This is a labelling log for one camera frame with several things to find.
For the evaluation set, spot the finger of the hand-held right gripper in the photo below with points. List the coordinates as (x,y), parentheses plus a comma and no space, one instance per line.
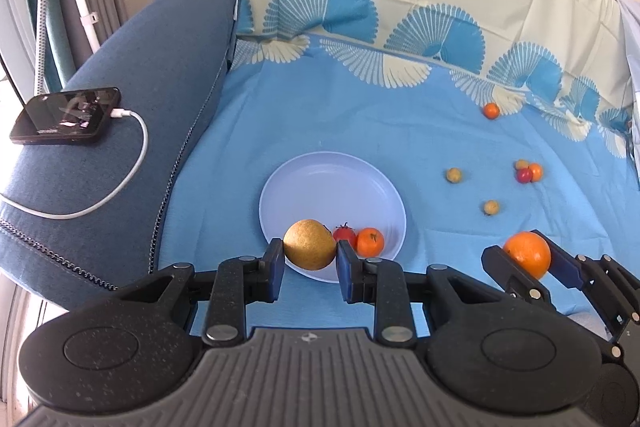
(510,279)
(562,264)

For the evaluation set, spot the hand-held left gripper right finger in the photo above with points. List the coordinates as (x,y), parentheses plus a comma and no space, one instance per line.
(346,276)

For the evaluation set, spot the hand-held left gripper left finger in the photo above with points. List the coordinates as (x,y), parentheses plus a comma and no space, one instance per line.
(273,272)

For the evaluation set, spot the large orange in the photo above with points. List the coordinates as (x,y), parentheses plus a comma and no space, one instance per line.
(526,254)

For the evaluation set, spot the yellow-brown pear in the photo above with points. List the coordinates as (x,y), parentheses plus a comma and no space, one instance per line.
(310,244)

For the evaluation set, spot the pale lavender plate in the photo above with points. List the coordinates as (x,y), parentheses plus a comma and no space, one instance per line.
(325,187)

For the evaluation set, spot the small round orange kumquat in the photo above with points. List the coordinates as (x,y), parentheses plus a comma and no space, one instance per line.
(491,110)

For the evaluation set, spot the red cherry tomato with stem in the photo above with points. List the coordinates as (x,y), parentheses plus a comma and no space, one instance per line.
(344,234)

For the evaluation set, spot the small tangerine with green stem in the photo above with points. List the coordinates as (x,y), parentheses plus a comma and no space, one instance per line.
(370,242)

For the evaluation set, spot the small yellow longan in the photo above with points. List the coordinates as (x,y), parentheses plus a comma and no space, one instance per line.
(491,207)
(454,175)
(521,164)

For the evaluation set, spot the pale lilac cloth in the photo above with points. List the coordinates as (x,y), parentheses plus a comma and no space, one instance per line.
(627,57)

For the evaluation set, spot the blue fan-print cloth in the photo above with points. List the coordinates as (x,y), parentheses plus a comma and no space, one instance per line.
(400,57)

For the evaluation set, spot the black smartphone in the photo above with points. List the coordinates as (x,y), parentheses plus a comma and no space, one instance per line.
(67,114)

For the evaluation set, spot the white dotted pole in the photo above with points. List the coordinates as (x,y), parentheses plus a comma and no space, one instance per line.
(42,7)

